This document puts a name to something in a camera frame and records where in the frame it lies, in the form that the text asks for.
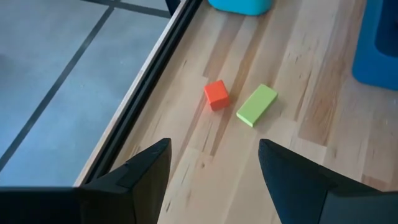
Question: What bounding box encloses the teal plastic bin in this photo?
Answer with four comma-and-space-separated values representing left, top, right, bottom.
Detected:
207, 0, 274, 17

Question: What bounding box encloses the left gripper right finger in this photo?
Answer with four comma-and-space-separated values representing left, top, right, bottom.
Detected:
258, 138, 379, 224

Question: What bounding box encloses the orange wooden cube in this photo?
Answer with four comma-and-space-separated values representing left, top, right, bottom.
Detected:
203, 79, 231, 112

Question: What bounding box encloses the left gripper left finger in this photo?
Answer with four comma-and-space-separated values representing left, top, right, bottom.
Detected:
77, 138, 172, 224

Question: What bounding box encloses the blue plastic bin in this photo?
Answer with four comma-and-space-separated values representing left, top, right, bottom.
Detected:
351, 0, 398, 91

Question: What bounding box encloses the green long wooden block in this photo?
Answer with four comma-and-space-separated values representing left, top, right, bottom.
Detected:
235, 83, 279, 128

